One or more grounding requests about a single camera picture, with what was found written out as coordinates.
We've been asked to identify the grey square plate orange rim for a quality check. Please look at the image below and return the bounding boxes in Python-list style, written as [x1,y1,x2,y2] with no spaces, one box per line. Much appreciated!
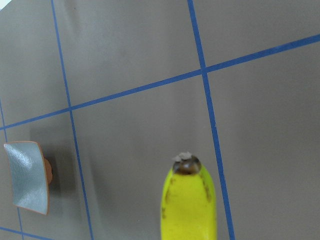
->
[3,141,53,216]

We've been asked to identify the brown paper table mat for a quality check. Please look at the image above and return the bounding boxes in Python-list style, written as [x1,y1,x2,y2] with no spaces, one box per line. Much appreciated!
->
[0,0,320,240]

